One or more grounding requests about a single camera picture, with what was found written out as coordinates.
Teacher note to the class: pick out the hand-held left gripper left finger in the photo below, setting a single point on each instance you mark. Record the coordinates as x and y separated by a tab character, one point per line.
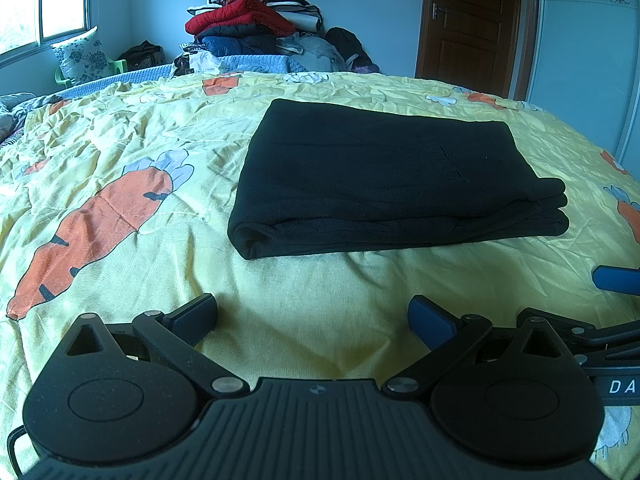
192	320

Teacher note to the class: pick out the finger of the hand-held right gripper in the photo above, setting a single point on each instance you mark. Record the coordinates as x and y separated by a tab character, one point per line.
617	279
590	335

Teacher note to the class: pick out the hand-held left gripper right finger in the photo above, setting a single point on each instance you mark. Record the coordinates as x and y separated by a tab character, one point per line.
432	324

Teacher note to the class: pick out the black pants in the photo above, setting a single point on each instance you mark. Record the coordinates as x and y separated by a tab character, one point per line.
380	175

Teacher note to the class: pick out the yellow carrot print bedsheet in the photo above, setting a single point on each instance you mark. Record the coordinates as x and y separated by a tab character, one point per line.
150	270

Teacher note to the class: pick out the white printed cloth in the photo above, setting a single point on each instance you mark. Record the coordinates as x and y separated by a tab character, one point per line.
197	64

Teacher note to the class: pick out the blue quilted blanket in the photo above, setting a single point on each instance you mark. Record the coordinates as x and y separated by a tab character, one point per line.
250	62

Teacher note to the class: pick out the purple cloth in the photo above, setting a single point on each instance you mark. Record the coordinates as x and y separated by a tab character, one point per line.
364	68

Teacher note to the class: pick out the green plastic chair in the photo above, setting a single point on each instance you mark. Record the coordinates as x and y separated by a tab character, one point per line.
117	65

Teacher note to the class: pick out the blue striped cloth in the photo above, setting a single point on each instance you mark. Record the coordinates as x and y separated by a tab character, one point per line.
12	120

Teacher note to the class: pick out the dark bag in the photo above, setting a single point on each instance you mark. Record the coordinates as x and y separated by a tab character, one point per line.
142	55

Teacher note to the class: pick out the floral pillow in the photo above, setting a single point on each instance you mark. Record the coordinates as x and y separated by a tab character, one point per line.
80	57

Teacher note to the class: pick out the brown wooden door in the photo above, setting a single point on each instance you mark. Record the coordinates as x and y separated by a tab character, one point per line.
475	25

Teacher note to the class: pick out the black backpack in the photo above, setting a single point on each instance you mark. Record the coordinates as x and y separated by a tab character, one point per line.
347	45

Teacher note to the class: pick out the pile of folded clothes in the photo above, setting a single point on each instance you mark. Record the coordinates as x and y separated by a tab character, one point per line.
250	20

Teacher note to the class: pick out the white wardrobe frame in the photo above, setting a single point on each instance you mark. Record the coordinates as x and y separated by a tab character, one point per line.
629	135

